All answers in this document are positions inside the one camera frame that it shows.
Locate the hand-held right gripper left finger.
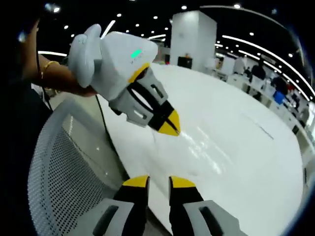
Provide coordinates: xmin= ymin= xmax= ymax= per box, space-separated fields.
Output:
xmin=73 ymin=175 xmax=151 ymax=236

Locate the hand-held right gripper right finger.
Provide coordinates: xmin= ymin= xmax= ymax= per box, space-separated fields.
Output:
xmin=168 ymin=175 xmax=248 ymax=236

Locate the clear resealable bag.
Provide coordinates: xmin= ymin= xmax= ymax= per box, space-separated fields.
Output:
xmin=240 ymin=112 xmax=275 ymax=141

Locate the person's left hand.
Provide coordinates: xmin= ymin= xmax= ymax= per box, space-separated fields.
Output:
xmin=43 ymin=63 xmax=98 ymax=98

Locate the grey mesh office chair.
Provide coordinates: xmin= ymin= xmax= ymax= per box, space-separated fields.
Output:
xmin=27 ymin=98 xmax=148 ymax=236

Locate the white square pillar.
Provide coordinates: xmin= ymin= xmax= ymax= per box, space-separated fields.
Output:
xmin=170 ymin=10 xmax=218 ymax=67

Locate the person's dark clothing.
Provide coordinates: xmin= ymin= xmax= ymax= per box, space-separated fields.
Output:
xmin=0 ymin=81 xmax=54 ymax=236

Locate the row of white desks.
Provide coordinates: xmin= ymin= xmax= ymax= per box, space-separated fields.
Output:
xmin=214 ymin=68 xmax=315 ymax=141

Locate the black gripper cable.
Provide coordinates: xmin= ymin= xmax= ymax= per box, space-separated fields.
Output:
xmin=94 ymin=94 xmax=110 ymax=146

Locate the gold bracelet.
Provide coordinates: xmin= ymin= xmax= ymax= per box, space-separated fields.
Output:
xmin=40 ymin=60 xmax=61 ymax=80

